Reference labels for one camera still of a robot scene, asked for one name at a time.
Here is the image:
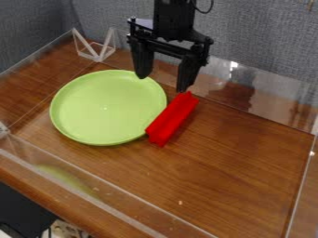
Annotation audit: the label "green round plate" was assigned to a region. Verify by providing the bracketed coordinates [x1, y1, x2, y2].
[49, 70, 168, 146]

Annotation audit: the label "clear acrylic enclosure walls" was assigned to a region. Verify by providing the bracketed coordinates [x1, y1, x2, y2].
[0, 34, 318, 238]

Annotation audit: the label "black cable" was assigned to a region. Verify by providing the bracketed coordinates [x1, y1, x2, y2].
[189, 0, 215, 15]

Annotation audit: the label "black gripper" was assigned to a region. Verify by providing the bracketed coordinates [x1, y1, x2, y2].
[127, 0, 213, 92]

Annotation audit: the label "red cross-section block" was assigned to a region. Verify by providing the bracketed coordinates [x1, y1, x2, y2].
[145, 91, 199, 147]

